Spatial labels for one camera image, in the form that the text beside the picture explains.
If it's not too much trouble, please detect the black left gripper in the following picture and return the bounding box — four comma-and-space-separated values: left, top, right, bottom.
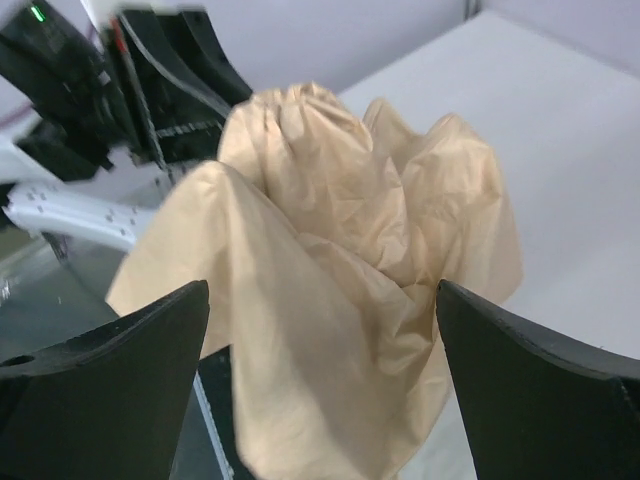
107, 8, 252, 169

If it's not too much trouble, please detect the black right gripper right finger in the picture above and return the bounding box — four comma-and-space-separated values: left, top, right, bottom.
436, 280, 639, 480

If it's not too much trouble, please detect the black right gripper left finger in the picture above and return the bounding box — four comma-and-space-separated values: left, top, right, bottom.
1, 280, 209, 480

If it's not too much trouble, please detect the beige folding umbrella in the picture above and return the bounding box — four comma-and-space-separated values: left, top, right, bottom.
107, 84, 522, 479

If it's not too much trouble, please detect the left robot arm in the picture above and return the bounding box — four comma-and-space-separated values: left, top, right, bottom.
1, 1, 252, 252

